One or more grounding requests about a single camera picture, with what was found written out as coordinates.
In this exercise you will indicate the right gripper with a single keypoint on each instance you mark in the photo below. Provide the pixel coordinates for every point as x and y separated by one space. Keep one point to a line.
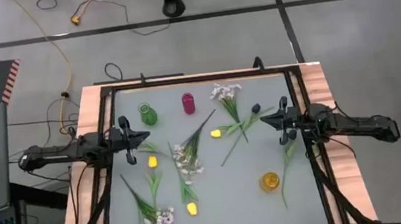
291 119

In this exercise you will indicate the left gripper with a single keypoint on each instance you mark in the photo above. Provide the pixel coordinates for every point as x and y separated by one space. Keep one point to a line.
121 139

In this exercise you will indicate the black artificial tulip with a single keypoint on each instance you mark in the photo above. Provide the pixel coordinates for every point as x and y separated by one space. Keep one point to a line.
292 134
256 108

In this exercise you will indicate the yellow artificial tulip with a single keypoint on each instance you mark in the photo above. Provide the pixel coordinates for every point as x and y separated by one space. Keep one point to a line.
192 209
216 134
152 162

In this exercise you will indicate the white artificial flower bunch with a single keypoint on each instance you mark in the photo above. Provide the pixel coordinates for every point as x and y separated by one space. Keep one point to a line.
185 162
145 207
225 91

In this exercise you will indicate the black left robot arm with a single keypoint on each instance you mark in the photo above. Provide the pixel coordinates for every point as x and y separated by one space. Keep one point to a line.
59 152

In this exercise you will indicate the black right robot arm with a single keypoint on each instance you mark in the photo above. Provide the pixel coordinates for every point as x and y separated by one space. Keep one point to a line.
355 125

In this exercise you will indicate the green glass vase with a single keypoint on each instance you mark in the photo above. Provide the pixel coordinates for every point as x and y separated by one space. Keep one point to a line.
148 116

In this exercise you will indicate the red vase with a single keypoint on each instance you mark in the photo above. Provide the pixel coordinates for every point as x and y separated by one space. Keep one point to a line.
188 105

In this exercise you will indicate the amber glass vase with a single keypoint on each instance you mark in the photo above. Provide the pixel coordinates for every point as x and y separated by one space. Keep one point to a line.
270 182

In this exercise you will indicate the green leaf sprig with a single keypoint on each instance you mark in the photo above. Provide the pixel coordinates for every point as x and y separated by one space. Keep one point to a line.
149 147

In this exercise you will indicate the grey table mat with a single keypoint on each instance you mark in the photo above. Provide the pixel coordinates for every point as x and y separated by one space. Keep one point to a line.
232 205

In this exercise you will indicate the black aluminium table frame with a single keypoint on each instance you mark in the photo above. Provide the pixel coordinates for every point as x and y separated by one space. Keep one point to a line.
226 75

